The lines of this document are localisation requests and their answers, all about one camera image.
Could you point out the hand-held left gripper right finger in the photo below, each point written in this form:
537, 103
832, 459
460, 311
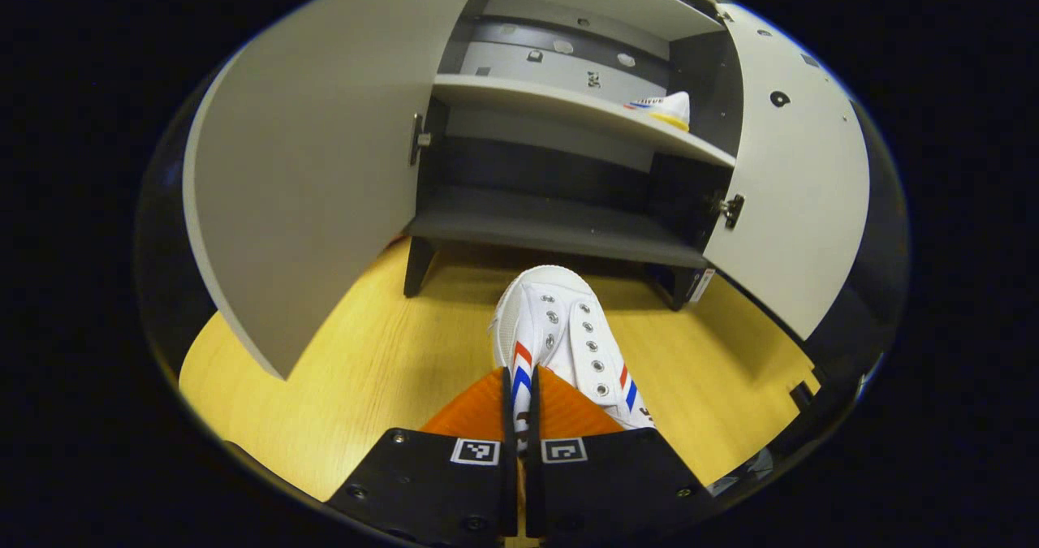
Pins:
533, 483

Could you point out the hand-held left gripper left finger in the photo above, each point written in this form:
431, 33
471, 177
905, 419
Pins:
509, 483

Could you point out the white striped canvas shoe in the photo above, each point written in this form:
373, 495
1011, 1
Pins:
670, 108
560, 329

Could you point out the white cabinet door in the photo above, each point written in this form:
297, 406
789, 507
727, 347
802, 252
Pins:
804, 191
325, 166

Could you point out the black backdrop cloth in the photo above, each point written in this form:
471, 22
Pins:
860, 329

